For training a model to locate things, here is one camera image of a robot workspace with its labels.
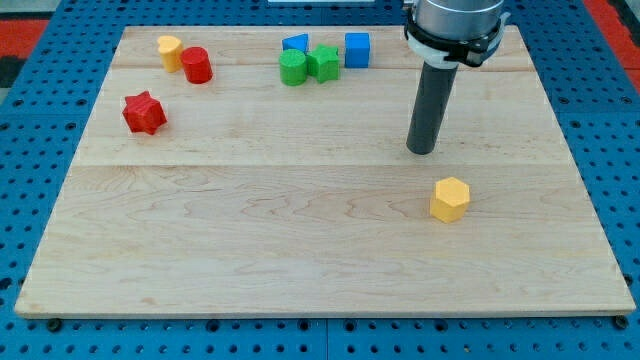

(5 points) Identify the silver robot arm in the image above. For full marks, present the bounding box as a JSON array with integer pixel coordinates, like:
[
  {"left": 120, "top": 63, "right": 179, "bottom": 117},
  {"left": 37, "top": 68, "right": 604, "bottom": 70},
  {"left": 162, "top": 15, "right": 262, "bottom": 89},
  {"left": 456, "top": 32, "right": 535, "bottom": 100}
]
[{"left": 404, "top": 0, "right": 510, "bottom": 70}]

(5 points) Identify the green star block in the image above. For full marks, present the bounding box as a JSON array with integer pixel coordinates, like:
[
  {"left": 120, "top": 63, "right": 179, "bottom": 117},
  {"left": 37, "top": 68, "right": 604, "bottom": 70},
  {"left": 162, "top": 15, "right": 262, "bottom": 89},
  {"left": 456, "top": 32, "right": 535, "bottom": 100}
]
[{"left": 306, "top": 44, "right": 340, "bottom": 83}]

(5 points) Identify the yellow hexagon block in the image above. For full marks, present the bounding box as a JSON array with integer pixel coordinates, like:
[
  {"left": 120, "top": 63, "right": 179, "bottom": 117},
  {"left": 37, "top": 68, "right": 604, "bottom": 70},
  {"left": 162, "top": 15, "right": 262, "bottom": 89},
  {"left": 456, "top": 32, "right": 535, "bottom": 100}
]
[{"left": 429, "top": 177, "right": 471, "bottom": 223}]

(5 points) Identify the red star block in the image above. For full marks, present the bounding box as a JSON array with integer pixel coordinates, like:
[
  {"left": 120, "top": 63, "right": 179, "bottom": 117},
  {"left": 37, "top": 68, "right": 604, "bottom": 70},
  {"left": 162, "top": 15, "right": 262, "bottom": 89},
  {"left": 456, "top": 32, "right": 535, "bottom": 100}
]
[{"left": 122, "top": 91, "right": 167, "bottom": 135}]

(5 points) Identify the wooden board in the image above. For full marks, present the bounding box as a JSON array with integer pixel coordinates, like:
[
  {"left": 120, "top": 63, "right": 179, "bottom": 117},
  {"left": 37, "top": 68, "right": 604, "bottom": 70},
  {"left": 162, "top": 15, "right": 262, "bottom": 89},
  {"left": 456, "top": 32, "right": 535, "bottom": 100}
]
[{"left": 15, "top": 26, "right": 636, "bottom": 319}]

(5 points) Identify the green cylinder block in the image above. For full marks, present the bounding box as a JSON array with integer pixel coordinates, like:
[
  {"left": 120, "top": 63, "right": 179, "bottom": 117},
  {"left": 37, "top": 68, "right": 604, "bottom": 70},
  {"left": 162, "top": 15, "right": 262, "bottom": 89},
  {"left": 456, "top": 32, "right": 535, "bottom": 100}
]
[{"left": 279, "top": 49, "right": 307, "bottom": 86}]

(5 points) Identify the blue triangle block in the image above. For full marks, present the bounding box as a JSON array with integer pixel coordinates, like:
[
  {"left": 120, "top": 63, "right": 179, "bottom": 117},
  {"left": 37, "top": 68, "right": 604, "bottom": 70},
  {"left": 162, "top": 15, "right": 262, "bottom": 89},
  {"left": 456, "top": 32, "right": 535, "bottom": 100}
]
[{"left": 281, "top": 33, "right": 309, "bottom": 53}]

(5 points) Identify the blue cube block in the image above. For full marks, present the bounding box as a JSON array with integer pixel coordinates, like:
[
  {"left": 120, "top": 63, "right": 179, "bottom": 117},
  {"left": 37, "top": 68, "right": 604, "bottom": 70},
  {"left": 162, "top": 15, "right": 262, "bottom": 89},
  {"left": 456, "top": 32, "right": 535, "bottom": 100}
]
[{"left": 345, "top": 33, "right": 370, "bottom": 68}]

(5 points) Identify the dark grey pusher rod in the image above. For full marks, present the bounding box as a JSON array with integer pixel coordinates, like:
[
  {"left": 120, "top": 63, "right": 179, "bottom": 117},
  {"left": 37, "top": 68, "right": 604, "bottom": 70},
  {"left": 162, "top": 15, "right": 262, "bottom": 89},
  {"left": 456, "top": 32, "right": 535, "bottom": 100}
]
[{"left": 406, "top": 63, "right": 457, "bottom": 155}]

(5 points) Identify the red cylinder block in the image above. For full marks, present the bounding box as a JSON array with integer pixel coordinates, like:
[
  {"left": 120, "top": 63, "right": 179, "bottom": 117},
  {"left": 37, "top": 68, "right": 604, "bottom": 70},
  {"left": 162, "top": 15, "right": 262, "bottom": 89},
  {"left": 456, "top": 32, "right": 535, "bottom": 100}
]
[{"left": 180, "top": 47, "right": 213, "bottom": 84}]

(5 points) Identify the yellow heart block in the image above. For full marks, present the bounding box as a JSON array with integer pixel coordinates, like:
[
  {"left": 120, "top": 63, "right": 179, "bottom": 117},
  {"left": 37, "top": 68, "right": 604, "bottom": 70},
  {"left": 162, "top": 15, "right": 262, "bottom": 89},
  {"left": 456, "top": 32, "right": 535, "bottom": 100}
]
[{"left": 157, "top": 35, "right": 183, "bottom": 73}]

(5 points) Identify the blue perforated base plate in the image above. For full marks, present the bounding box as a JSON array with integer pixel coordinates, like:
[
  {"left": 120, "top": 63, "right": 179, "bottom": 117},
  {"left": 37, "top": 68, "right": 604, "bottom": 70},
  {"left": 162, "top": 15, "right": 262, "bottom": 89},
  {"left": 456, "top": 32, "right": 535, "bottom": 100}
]
[{"left": 1, "top": 0, "right": 639, "bottom": 359}]

